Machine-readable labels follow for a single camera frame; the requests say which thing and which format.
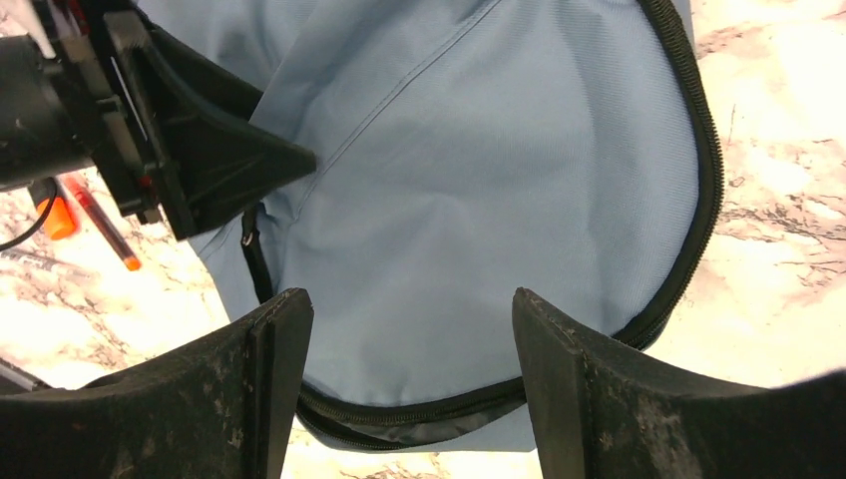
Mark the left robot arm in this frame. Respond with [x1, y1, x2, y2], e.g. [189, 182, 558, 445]
[1, 1, 316, 240]

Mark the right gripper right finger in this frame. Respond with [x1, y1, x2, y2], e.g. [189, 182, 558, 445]
[512, 288, 845, 478]

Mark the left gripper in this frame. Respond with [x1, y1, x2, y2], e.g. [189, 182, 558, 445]
[39, 1, 316, 240]

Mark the red pen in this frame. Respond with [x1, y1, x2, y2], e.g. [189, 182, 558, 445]
[62, 173, 142, 271]

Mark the blue student backpack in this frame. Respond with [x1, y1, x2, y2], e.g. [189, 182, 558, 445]
[140, 0, 721, 451]

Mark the silver pen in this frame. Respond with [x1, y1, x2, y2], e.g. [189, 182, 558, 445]
[1, 248, 97, 279]

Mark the orange black highlighter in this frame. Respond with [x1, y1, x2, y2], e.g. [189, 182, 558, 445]
[27, 178, 79, 240]

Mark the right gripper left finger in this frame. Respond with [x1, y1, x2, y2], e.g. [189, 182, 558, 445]
[1, 288, 313, 478]

